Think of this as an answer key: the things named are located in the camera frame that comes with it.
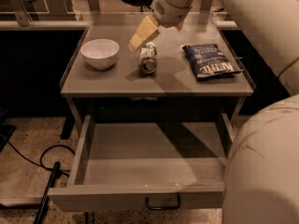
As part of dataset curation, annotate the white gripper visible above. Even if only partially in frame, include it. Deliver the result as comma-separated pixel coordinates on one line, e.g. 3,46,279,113
128,0,192,51

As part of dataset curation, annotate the green 7up soda can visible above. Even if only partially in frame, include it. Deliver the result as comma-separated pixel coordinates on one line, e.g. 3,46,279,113
138,42,157,75

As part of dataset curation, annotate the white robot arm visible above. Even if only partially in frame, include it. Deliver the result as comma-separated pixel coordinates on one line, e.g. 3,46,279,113
151,0,299,224

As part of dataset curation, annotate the grey cabinet with top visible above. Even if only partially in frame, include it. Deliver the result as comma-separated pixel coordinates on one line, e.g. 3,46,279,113
59,12,256,135

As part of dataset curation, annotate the open grey top drawer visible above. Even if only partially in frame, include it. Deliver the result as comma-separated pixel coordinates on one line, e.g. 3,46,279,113
50,113,235,212

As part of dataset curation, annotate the blue Kettle chips bag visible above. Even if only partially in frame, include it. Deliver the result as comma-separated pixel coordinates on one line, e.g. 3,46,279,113
182,44,241,80

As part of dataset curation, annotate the white ceramic bowl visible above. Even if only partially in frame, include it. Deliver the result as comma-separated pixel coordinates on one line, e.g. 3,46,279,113
80,38,120,70

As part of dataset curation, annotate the black pole on floor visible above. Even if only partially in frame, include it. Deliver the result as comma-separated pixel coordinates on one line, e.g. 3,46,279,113
34,161,61,224

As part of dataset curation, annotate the grey horizontal rail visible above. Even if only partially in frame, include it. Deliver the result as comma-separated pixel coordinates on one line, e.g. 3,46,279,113
0,21,89,31

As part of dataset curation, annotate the black drawer handle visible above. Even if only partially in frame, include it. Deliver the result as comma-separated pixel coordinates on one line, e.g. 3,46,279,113
145,194,181,211

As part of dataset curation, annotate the black floor cable left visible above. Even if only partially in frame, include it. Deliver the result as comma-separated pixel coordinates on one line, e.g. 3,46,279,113
0,133,76,177

